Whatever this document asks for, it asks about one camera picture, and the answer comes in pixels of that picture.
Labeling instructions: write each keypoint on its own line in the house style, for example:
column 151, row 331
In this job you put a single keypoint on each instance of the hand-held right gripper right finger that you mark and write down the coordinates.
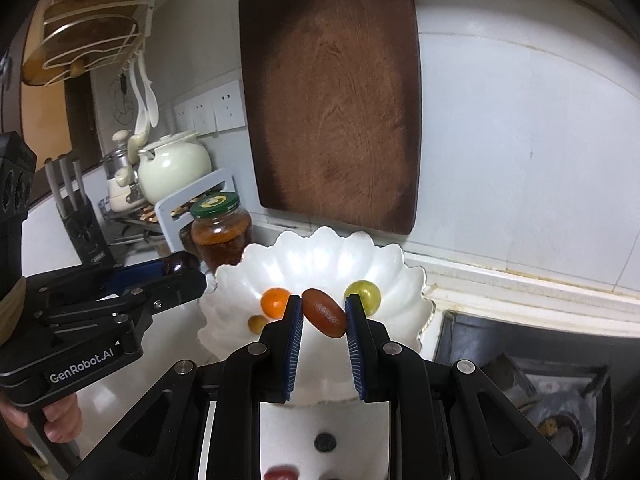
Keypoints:
column 354, row 345

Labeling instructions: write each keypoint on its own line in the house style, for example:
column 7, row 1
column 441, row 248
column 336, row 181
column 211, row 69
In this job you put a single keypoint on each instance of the green round fruit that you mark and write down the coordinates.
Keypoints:
column 368, row 291

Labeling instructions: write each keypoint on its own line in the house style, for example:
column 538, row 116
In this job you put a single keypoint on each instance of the glass jar green lid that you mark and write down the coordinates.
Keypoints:
column 220, row 232

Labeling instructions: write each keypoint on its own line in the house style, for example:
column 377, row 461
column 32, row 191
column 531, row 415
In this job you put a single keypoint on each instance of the brown wooden cutting board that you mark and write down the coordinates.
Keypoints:
column 330, row 100

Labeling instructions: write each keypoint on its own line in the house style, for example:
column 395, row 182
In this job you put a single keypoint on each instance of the tan longan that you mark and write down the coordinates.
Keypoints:
column 257, row 323

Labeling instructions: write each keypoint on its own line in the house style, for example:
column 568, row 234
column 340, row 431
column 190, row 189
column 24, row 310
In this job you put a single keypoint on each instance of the small dark grape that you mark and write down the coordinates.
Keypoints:
column 325, row 442

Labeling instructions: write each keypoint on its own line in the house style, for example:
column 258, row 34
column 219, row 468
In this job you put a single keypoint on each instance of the white scalloped bowl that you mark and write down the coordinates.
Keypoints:
column 325, row 265

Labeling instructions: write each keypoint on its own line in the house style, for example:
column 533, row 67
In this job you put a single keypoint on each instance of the cream ceramic pot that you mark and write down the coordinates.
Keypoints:
column 172, row 162

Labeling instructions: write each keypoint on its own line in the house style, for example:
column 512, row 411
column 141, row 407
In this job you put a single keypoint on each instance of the dark purple plum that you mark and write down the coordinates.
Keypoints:
column 182, row 261

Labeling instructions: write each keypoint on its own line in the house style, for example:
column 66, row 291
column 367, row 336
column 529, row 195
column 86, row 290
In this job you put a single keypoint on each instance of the metal dish rack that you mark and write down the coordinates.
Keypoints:
column 127, row 220

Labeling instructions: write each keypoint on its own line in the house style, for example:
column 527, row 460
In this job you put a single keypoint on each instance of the brown wooden cabinet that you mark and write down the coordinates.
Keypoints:
column 47, row 120

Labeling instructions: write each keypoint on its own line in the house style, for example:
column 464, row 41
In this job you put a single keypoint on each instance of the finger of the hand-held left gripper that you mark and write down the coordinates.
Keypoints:
column 165, row 292
column 135, row 275

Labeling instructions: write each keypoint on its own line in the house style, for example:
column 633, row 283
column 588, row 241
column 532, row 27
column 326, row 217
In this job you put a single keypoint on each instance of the orange tangerine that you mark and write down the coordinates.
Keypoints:
column 274, row 302

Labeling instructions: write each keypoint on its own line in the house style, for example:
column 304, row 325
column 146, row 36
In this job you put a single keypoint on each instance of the small white lidded pot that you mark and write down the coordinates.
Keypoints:
column 120, row 180

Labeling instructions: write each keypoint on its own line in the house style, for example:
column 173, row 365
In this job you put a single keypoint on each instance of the black glass gas stove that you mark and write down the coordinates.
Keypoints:
column 460, row 340

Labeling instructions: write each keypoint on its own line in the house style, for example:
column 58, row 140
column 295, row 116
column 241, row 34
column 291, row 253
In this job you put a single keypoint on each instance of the white plastic stand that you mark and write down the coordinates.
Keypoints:
column 172, row 210

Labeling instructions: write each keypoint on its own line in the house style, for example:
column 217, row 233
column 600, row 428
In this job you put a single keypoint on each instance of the black scissors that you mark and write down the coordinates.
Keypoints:
column 121, row 86

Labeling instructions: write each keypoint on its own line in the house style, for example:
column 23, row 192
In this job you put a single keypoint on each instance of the black burner grate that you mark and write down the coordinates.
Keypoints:
column 585, row 390

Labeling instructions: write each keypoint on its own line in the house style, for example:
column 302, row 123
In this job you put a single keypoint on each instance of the red date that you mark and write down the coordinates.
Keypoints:
column 281, row 473
column 324, row 312

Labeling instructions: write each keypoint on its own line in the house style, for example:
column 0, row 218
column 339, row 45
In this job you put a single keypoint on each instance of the black knife block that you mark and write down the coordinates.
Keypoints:
column 87, row 232

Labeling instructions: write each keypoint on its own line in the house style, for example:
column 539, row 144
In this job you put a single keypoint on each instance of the person's left hand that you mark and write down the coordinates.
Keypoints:
column 62, row 420

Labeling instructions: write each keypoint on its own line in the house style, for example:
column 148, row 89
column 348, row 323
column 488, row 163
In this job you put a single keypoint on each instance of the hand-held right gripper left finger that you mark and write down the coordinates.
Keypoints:
column 295, row 345

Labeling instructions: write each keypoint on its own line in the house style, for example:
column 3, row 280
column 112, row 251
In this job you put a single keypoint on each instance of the white wall socket panel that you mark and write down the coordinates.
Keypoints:
column 210, row 107

